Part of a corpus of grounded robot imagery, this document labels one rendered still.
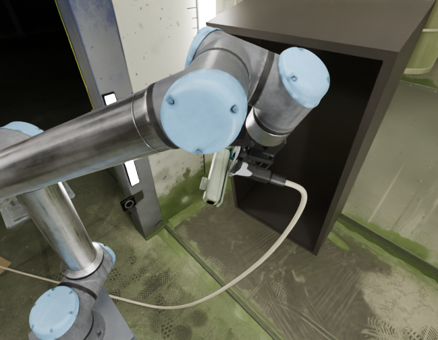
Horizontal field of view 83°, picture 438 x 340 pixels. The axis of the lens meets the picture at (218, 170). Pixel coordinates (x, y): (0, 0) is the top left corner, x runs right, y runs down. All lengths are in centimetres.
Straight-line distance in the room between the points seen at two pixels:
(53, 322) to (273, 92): 96
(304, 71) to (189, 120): 21
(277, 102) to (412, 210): 199
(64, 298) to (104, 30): 111
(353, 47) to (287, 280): 160
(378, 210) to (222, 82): 213
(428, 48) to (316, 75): 161
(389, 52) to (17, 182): 80
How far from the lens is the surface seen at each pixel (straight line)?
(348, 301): 208
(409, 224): 233
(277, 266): 205
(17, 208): 169
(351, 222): 238
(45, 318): 110
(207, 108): 26
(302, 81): 40
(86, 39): 137
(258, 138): 49
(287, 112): 43
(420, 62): 202
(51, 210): 86
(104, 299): 135
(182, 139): 29
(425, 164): 232
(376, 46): 77
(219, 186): 63
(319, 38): 80
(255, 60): 41
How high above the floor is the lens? 180
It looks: 40 degrees down
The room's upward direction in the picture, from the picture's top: straight up
